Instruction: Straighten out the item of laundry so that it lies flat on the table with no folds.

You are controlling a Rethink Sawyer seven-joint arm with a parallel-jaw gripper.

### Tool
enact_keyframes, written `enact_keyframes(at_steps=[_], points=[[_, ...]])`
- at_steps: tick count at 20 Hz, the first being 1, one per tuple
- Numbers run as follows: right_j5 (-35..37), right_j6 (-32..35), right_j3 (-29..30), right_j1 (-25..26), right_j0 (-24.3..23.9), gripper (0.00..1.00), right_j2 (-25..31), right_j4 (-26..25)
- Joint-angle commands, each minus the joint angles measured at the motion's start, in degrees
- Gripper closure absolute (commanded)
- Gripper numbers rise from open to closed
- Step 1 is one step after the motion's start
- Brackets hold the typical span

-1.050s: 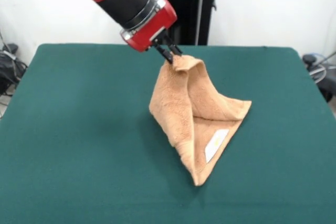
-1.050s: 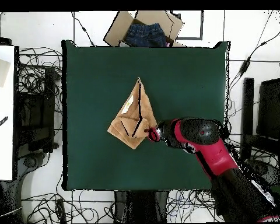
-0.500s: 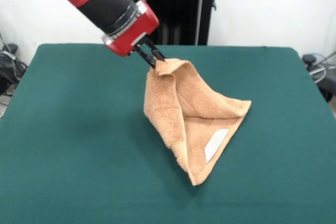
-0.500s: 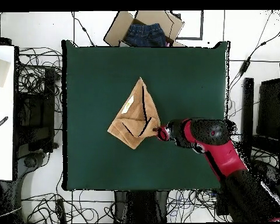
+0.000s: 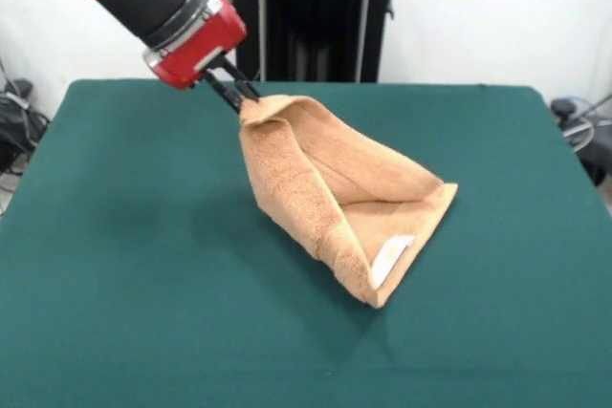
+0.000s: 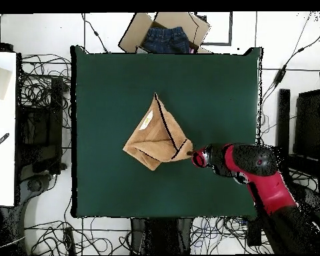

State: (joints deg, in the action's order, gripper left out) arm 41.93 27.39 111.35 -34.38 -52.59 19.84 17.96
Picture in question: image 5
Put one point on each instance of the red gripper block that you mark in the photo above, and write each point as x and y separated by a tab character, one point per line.
201	54

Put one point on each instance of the tan terry towel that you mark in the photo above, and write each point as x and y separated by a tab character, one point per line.
306	188

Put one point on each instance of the dark green table cloth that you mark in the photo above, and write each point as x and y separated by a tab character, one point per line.
143	260

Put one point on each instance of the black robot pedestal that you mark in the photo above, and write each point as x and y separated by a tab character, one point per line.
311	21

